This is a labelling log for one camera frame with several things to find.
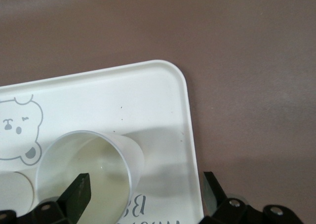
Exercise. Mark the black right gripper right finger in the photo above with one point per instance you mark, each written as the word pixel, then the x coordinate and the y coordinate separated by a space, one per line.
pixel 214 199

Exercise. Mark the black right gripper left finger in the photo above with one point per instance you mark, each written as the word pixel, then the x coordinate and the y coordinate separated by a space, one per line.
pixel 76 197

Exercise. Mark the white plastic cup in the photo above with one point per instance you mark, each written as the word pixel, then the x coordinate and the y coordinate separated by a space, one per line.
pixel 14 189
pixel 98 160

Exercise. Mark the white bear print tray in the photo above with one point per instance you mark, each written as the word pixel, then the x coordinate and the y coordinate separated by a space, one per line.
pixel 98 98

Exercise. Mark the brown table cover mat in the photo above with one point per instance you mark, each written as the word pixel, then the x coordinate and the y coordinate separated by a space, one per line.
pixel 222 36

